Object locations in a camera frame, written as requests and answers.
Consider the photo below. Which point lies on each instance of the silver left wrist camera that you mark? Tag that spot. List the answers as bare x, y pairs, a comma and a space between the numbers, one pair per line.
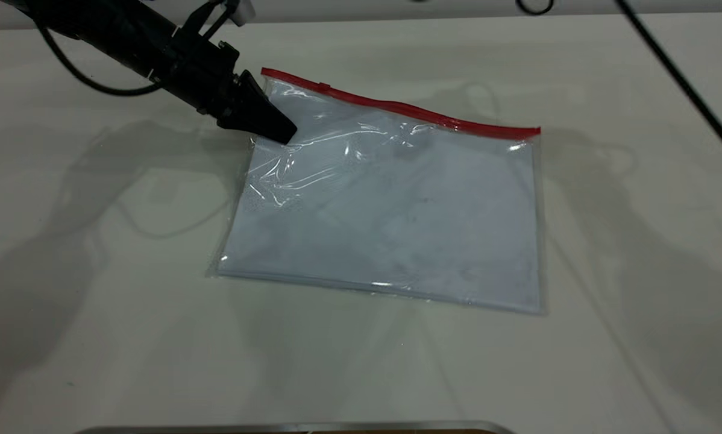
243, 11

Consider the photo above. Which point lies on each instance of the grey metal strip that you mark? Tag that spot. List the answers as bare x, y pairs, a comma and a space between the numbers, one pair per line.
276, 427

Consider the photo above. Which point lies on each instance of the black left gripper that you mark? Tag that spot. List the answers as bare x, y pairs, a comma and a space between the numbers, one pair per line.
201, 72

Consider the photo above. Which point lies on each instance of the clear zip bag red zipper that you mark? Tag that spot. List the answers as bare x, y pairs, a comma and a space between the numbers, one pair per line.
499, 128

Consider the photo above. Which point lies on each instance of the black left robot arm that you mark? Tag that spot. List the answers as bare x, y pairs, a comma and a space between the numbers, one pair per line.
108, 27

